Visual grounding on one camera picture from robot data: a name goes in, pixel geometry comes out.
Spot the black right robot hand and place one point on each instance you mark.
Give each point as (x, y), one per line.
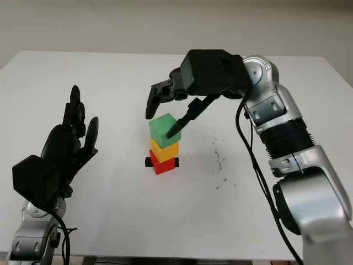
(176, 88)

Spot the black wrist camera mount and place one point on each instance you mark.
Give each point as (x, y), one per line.
(209, 69)
(36, 179)

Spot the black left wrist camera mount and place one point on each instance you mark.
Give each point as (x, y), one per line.
(36, 179)

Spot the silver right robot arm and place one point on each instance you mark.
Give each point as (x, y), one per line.
(303, 179)

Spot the yellow wooden block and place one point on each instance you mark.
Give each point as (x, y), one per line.
(169, 153)

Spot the red wooden block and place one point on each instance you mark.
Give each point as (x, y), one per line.
(165, 167)

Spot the grey robot torso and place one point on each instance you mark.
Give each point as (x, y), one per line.
(165, 260)

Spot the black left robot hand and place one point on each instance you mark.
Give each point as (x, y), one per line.
(59, 140)

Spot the green wooden block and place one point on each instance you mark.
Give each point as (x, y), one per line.
(161, 128)

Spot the black tape mark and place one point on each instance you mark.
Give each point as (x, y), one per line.
(147, 163)

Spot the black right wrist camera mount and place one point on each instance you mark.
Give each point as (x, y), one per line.
(209, 69)

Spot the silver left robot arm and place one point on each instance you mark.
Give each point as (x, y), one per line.
(33, 237)

